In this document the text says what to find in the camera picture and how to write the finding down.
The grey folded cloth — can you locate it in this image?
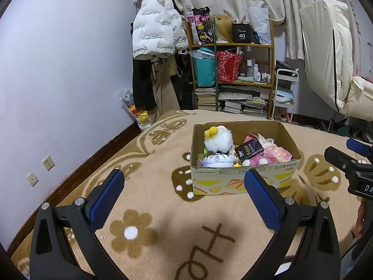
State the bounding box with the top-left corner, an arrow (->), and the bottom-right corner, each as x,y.
218,86 -> 263,100

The white puffer jacket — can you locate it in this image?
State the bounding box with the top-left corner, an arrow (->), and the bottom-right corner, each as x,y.
132,0 -> 189,60

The short stack of books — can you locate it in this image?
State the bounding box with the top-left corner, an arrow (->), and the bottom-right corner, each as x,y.
195,87 -> 218,112

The white fluffy plush toy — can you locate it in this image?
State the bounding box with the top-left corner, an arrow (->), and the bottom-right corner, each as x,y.
203,127 -> 235,156

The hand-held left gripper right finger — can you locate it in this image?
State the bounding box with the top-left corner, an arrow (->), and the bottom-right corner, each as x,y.
244,169 -> 341,280

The grey bag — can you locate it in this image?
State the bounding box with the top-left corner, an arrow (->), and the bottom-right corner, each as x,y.
275,60 -> 298,74

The wide stack of books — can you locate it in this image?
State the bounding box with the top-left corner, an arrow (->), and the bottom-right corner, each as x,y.
223,98 -> 269,119

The light pink packet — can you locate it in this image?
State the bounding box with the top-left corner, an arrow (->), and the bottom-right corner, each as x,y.
266,147 -> 292,164

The black box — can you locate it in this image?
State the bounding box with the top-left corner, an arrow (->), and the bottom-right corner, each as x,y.
232,23 -> 252,44

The teal bag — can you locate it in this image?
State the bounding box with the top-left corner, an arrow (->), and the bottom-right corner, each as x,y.
192,53 -> 218,88

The purple patterned bag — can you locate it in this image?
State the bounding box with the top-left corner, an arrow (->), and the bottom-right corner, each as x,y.
186,6 -> 215,46

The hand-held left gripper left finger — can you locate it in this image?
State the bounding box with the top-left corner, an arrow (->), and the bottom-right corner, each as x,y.
29,168 -> 126,280

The black coat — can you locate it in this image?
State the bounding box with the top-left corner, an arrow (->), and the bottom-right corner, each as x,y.
132,55 -> 157,112

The red patterned bag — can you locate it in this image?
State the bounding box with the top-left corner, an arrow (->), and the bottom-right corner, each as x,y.
216,50 -> 244,84

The beige patterned rug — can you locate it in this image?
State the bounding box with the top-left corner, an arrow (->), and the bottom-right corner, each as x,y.
7,109 -> 373,280

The white spiky-haired plush doll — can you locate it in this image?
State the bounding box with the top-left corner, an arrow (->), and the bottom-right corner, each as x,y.
199,153 -> 238,168

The black tissue pack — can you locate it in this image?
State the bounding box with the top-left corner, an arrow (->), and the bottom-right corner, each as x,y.
234,140 -> 265,163

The beige coat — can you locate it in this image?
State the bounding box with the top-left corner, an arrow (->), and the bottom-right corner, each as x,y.
152,57 -> 182,122

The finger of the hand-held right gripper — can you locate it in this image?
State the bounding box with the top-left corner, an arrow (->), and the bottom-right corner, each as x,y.
346,138 -> 373,159
324,147 -> 360,171

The yellow wooden shelf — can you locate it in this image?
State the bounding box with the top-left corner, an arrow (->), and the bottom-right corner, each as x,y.
186,17 -> 276,120

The pink plush bear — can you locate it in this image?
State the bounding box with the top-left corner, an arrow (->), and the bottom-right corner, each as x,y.
241,154 -> 270,168

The printed cardboard box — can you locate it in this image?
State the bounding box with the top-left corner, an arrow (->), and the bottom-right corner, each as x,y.
190,120 -> 302,196

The white metal cart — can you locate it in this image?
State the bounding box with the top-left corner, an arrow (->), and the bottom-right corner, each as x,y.
272,68 -> 300,123

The dark hanging garment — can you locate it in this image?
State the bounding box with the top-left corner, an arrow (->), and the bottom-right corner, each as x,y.
170,53 -> 194,110

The clear plastic bag of toys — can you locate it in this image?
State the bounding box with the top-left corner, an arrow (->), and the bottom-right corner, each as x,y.
118,87 -> 152,132

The blonde wig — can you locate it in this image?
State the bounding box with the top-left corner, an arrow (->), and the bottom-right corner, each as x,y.
213,14 -> 237,44

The blue white cloth bundle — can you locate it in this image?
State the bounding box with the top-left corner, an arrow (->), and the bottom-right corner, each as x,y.
275,89 -> 295,103

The person's right hand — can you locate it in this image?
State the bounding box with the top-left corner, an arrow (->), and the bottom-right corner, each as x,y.
355,201 -> 369,240

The row of small bottles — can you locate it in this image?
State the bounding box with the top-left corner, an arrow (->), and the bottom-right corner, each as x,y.
246,59 -> 272,83

